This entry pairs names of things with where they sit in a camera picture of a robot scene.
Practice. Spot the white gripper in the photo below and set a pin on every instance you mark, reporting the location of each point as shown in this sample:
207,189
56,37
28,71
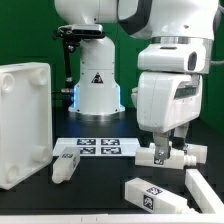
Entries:
165,101

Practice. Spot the white square desk top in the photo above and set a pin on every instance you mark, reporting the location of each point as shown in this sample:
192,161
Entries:
25,121

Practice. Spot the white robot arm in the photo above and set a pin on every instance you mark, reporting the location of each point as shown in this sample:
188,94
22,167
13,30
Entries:
180,34

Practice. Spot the white marker base sheet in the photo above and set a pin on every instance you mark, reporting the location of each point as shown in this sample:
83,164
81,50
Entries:
91,147

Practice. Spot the black camera on stand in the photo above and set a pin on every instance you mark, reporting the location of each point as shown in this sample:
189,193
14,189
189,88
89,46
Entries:
71,36

